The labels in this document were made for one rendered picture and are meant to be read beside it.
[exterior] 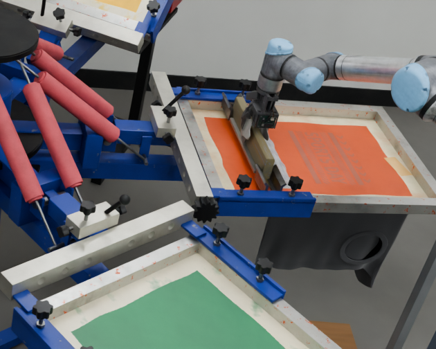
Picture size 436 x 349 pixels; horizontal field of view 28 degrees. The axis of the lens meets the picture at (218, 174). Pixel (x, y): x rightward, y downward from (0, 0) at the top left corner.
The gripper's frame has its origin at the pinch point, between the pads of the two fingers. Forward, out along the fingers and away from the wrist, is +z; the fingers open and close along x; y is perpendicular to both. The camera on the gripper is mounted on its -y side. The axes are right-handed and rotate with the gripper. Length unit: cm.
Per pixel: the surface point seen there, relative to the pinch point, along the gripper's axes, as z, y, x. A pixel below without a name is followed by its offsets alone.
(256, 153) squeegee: -1.3, 10.1, -1.6
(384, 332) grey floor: 101, -10, 89
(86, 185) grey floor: 101, -108, -26
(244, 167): 5.8, 7.6, -3.0
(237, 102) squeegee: -4.1, -14.5, -1.6
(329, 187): 5.8, 16.8, 22.9
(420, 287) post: 52, 13, 75
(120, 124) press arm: -2.9, 0.3, -42.4
